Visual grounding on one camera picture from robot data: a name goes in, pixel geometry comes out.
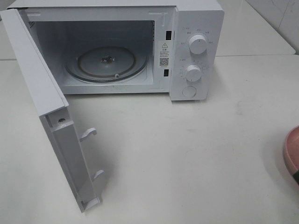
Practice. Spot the round door release button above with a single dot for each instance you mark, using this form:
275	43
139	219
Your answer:
189	91

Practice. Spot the white timer knob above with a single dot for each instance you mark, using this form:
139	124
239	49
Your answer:
193	73

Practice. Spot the white microwave door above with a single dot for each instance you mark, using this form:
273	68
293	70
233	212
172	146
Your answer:
52	108

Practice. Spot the pink round plate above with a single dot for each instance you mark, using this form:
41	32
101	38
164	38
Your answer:
291	151

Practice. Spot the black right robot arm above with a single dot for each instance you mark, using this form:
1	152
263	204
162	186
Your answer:
296	177

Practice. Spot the glass microwave turntable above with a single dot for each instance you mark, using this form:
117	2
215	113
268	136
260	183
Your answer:
107	64

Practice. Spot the white microwave oven body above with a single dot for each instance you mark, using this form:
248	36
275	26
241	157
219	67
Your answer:
143	82

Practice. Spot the upper white power knob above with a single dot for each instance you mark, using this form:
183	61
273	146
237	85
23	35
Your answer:
197	44

